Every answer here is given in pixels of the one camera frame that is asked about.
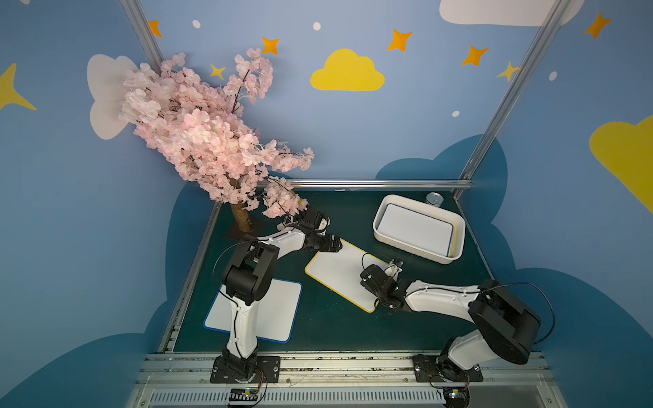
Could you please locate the pink artificial blossom tree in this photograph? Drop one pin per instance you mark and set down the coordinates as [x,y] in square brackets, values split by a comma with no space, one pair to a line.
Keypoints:
[199,129]

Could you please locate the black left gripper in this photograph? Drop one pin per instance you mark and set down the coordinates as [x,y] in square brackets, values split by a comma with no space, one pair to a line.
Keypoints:
[329,242]

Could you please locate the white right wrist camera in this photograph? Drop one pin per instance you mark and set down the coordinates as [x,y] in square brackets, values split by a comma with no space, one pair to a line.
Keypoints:
[394,268]

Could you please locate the left aluminium corner post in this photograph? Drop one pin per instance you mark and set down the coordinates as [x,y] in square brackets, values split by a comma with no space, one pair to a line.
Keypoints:
[138,20]

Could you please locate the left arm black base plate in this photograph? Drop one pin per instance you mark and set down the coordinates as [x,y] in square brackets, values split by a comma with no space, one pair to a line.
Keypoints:
[256,369]

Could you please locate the aluminium corner post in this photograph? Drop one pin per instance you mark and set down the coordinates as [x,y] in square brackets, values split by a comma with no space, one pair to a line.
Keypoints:
[138,20]
[545,36]

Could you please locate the right aluminium corner post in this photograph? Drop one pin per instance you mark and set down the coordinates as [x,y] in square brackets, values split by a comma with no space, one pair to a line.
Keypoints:
[545,36]

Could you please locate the white plastic storage box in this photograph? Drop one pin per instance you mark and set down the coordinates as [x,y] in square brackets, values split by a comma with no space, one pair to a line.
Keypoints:
[459,228]

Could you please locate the yellow-framed whiteboard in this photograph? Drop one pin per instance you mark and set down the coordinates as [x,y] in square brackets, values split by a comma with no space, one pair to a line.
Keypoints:
[341,273]

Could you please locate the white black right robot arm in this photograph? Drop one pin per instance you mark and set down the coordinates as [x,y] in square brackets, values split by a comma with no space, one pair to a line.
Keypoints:
[504,326]

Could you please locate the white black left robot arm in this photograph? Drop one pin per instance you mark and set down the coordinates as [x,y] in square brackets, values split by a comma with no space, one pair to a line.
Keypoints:
[249,273]

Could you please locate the right round circuit board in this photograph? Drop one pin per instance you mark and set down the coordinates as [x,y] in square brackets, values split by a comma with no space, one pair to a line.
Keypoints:
[456,398]

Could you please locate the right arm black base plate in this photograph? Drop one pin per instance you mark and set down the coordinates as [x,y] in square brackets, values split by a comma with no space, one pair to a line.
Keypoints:
[433,369]

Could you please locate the horizontal aluminium back rail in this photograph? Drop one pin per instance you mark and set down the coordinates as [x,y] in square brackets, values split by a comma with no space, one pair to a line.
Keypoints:
[381,184]

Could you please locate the aluminium front rail frame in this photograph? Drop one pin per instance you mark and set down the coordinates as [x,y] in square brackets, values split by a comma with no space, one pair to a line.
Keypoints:
[346,379]

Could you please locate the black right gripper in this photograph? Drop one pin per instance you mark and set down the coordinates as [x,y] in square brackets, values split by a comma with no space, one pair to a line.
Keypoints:
[372,278]

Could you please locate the left green circuit board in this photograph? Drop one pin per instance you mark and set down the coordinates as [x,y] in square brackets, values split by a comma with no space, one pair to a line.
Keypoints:
[247,397]

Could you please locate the blue-framed whiteboard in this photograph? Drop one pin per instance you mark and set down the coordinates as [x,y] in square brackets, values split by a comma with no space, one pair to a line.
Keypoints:
[276,312]
[418,230]

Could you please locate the dark tree base plate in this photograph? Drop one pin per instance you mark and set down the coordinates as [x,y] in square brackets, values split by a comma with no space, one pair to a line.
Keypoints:
[257,225]

